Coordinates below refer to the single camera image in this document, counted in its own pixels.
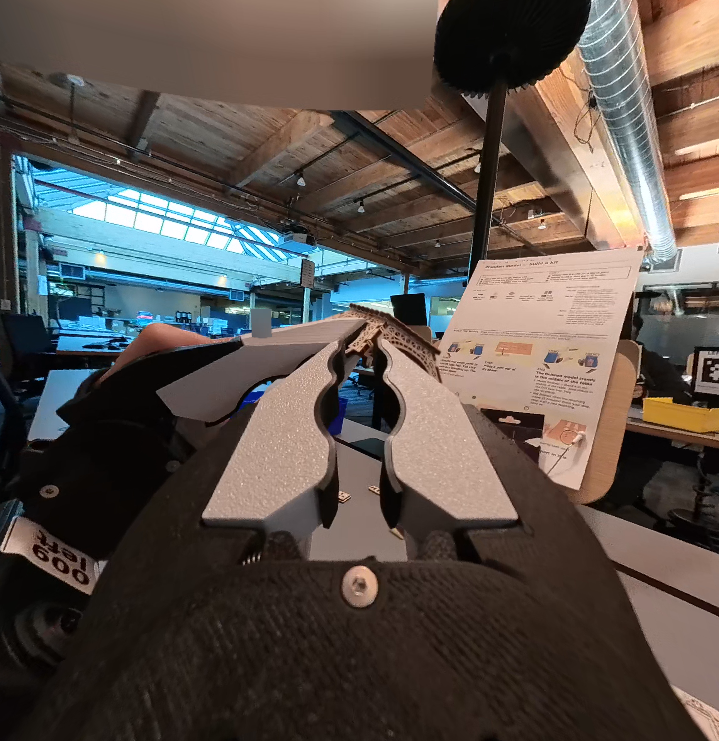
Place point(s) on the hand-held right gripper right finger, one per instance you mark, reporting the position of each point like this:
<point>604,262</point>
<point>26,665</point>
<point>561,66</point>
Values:
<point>446,463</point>

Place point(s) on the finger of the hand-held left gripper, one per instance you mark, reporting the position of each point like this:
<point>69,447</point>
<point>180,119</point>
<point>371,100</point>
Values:
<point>267,356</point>

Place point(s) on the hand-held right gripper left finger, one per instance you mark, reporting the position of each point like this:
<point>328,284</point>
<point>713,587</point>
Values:
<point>272,457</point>

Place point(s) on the wooden tower model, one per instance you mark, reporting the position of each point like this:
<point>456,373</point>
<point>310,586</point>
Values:
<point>403,338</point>

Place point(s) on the grey desk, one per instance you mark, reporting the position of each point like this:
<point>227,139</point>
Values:
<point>672,637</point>

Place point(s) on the person's left hand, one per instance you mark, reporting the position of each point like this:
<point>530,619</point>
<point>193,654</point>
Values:
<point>151,341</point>

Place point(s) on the purple tower kit box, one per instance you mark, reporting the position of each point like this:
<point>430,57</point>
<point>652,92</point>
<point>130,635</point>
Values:
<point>510,431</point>

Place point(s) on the blue storage bin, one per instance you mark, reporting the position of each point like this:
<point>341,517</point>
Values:
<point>339,417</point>

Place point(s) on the small cream peg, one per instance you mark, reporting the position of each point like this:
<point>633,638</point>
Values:
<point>396,532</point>

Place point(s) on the ceiling projector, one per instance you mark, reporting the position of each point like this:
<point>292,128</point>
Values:
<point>296,243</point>

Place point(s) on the black office chair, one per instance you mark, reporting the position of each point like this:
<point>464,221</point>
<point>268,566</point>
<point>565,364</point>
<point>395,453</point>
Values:
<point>29,347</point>

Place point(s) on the black monitor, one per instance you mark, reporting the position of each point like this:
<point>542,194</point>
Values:
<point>409,310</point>

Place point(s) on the printed instruction sheet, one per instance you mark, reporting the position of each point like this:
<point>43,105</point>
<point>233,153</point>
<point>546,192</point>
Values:
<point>545,324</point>

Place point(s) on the yellow storage bin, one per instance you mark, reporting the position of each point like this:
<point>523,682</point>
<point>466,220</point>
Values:
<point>678,414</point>

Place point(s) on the black spring stool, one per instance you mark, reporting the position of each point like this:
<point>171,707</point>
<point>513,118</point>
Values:
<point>701,515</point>

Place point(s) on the black white marker tag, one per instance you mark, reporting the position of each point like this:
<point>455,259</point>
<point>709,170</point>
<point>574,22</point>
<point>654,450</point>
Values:
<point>713,370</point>

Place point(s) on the black pleated disc on pole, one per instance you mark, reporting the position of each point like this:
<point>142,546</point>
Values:
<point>510,40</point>

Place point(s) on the silver ventilation duct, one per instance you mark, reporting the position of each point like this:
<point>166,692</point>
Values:
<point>620,87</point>

